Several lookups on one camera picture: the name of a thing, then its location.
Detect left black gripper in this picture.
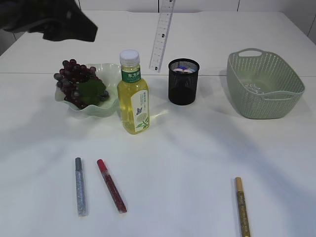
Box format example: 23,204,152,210
0,0,98,42

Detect artificial purple grape bunch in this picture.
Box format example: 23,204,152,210
53,59,110,110

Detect yellow tea drink bottle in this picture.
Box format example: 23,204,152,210
117,49,150,135

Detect clear plastic ruler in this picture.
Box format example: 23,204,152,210
149,0,175,73

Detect blue scissors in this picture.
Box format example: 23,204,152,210
178,66,188,70

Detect pink scissors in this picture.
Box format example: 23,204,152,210
173,68,195,74

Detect silver glitter pen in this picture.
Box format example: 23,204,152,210
75,158,88,217

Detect clear plastic sheet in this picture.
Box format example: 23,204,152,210
244,83,265,94

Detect gold marker pen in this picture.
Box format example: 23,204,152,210
235,177,251,237

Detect green scalloped plastic plate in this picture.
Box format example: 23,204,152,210
55,63,121,117

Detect black mesh pen holder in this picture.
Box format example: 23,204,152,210
168,58,199,106

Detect red glitter pen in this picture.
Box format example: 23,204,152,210
97,159,127,213

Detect green plastic woven basket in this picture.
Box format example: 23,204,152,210
227,48,305,119

